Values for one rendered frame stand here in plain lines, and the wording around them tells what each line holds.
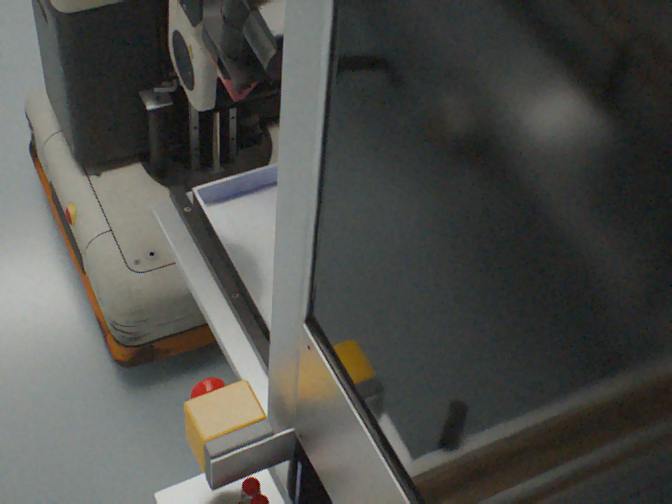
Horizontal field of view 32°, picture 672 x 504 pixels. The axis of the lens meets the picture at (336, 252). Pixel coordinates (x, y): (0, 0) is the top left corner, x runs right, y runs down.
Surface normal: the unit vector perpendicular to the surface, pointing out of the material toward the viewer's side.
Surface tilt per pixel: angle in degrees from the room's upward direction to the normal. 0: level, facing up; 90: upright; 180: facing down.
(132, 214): 0
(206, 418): 0
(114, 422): 0
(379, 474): 90
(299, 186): 90
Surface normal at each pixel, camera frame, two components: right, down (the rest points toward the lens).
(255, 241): 0.07, -0.63
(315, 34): -0.89, 0.31
